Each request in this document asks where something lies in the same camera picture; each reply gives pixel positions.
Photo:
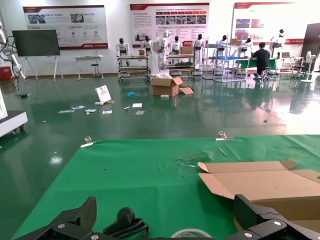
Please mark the flat cardboard piece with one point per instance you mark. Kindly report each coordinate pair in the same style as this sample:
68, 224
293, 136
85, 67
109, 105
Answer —
187, 90

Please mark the tall plastic-wrapped white robot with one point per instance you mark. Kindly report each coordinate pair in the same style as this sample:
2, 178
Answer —
155, 62

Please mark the green tablecloth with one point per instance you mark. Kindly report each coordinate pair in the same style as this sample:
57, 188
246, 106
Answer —
150, 180

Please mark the large open cardboard box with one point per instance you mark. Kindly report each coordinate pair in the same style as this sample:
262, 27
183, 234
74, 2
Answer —
162, 87

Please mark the white industrial robot arm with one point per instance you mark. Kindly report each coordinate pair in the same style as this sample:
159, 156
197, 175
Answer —
16, 65

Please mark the white desk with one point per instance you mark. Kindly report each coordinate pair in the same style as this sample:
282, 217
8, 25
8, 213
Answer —
88, 57

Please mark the clear tape roll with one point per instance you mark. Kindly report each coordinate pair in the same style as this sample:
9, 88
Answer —
180, 233

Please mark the brown cardboard mailer box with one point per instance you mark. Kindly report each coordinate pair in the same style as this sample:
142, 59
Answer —
262, 185

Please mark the info board with round icons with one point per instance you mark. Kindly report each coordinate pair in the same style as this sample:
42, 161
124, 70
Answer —
65, 25

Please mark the grey metal frame shelf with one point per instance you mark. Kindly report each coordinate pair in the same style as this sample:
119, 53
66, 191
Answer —
217, 45

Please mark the small cardboard box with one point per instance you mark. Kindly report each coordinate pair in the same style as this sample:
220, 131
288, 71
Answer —
142, 52

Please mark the blue tray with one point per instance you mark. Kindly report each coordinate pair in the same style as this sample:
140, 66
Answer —
226, 57

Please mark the blue crumpled cloth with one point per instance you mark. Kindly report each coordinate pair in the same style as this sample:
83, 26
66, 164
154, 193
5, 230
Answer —
131, 94

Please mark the green panelled work table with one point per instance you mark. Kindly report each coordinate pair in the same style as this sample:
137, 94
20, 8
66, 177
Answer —
241, 63

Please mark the red box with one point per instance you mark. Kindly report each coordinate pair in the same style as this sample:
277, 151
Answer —
5, 73

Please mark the dark tall panel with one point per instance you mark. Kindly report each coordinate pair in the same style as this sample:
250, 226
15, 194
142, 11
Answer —
312, 45

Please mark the white wheeled cabinet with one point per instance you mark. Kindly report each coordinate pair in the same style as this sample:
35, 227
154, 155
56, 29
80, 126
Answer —
12, 120

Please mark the small yellow pad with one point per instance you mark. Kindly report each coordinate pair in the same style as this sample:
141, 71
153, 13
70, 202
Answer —
110, 101

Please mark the white pedestal fan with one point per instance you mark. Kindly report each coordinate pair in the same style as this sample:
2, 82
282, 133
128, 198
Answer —
308, 56

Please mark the white sign on floor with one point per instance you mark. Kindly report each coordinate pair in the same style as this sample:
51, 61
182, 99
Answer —
102, 93

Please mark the small wooden stick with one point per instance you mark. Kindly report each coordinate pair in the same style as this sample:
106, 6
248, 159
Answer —
222, 151

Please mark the black screen on stand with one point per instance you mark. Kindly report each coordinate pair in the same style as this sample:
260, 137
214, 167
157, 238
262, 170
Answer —
35, 42

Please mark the black stool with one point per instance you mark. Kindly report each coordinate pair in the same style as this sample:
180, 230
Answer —
96, 71

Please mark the white humanoid robot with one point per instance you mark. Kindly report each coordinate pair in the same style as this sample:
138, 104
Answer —
177, 46
247, 44
224, 38
198, 44
147, 44
281, 38
122, 48

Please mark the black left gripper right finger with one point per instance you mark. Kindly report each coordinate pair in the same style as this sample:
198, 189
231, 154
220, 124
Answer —
252, 217

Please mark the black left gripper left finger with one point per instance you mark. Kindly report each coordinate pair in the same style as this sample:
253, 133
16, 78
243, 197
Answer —
85, 215

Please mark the person in black shirt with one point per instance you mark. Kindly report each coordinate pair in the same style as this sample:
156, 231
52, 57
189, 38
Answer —
261, 57

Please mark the plain white paper sheet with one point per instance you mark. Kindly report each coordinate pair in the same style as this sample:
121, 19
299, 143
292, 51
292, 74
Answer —
137, 105

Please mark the small white box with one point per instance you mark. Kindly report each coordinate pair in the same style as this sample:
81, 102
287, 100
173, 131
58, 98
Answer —
98, 103

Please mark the white foam block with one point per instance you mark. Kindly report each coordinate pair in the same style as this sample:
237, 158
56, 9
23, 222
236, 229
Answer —
164, 96

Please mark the grey laptop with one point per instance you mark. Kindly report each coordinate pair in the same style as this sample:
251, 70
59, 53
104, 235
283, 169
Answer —
286, 54

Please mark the closed cardboard box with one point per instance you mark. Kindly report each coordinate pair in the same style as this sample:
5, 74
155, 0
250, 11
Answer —
186, 50

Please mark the info board with photo row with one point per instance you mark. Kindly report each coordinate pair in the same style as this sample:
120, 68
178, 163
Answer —
142, 22

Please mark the wheeled workbench rack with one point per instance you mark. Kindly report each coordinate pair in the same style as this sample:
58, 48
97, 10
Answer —
181, 66
133, 68

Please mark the flat cardboard box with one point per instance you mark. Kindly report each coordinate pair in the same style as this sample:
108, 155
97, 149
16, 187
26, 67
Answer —
235, 42

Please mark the silver binder clip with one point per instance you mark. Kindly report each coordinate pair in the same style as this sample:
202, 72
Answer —
223, 136
88, 141

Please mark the info board with dark photos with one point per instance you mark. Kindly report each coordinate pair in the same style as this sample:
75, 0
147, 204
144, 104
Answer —
245, 15

